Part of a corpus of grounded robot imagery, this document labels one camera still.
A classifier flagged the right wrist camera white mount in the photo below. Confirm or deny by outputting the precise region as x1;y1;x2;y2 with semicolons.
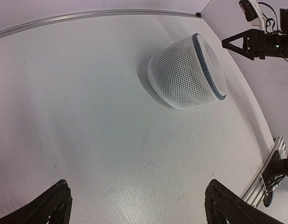
239;0;267;30

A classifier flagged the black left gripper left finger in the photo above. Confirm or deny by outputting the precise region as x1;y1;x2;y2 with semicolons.
0;179;72;224

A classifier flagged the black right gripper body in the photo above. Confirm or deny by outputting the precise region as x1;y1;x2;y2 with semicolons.
257;31;288;60

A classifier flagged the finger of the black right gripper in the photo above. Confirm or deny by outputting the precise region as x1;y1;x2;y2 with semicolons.
222;29;260;60

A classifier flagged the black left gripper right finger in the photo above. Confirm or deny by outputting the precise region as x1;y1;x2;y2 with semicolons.
205;179;282;224

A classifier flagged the white mesh laundry bag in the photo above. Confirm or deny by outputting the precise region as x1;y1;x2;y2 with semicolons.
147;33;227;110

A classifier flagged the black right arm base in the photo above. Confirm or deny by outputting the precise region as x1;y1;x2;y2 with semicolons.
262;150;288;208

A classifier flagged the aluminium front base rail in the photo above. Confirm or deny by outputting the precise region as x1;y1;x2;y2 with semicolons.
242;136;288;208

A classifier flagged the aluminium rear table rail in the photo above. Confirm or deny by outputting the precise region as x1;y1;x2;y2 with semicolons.
0;9;202;39

